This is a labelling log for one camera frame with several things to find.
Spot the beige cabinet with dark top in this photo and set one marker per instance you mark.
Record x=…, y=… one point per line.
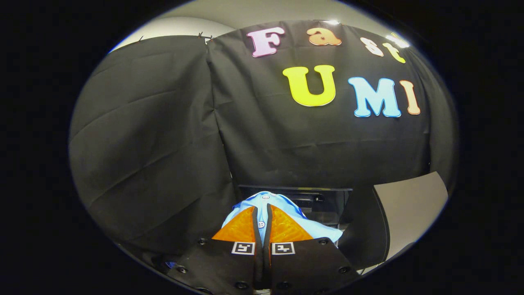
x=409, y=213

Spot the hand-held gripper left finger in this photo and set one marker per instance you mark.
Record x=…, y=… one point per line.
x=217, y=266

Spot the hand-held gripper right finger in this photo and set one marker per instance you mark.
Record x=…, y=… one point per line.
x=311, y=266

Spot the light blue polo shirt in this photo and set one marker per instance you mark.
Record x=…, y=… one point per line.
x=282, y=203

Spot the black backdrop cloth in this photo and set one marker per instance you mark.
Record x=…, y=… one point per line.
x=163, y=143

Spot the ceiling light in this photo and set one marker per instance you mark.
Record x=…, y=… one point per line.
x=330, y=21
x=397, y=40

